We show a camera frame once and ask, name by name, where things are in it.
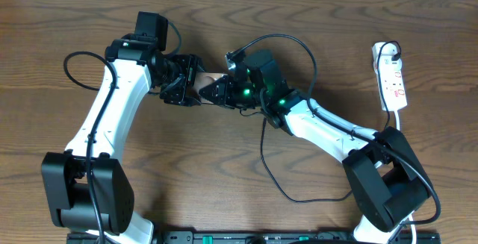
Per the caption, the black charging cable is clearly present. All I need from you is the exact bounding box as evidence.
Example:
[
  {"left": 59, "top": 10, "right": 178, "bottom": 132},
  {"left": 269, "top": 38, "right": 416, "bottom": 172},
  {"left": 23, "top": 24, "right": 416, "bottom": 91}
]
[{"left": 238, "top": 40, "right": 403, "bottom": 204}]

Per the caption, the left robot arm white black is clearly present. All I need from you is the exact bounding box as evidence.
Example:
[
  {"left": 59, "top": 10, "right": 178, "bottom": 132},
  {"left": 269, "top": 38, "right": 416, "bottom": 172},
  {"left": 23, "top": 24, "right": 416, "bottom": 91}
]
[{"left": 41, "top": 37, "right": 204, "bottom": 243}]

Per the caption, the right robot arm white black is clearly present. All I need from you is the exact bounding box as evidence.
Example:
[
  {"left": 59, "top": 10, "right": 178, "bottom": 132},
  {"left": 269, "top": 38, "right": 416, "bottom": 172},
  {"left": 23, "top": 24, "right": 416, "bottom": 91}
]
[{"left": 199, "top": 50, "right": 436, "bottom": 243}]

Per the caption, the white power strip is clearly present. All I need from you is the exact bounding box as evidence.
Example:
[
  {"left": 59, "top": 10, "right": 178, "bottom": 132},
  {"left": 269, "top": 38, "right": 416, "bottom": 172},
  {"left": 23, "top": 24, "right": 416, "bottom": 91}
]
[{"left": 371, "top": 42, "right": 407, "bottom": 112}]

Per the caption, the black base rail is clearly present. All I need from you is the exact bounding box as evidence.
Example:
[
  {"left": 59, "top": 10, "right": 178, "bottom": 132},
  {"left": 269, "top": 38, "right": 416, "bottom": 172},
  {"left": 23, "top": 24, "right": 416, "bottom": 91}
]
[{"left": 66, "top": 231, "right": 441, "bottom": 244}]

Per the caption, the white power strip cord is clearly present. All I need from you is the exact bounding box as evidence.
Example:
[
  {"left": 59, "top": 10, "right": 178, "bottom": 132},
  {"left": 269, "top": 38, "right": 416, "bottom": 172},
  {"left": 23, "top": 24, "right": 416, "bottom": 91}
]
[{"left": 394, "top": 110, "right": 418, "bottom": 244}]

